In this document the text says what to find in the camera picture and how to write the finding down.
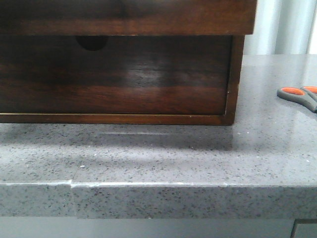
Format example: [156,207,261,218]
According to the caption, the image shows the wooden drawer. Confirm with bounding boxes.
[0,35,233,116]
[0,0,257,36]

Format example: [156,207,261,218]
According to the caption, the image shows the grey orange handled scissors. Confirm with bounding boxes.
[277,86,317,113]

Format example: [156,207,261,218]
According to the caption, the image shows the dark wooden drawer cabinet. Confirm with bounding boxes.
[0,34,246,126]

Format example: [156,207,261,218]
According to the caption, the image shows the grey cabinet under counter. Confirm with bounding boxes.
[0,217,317,238]

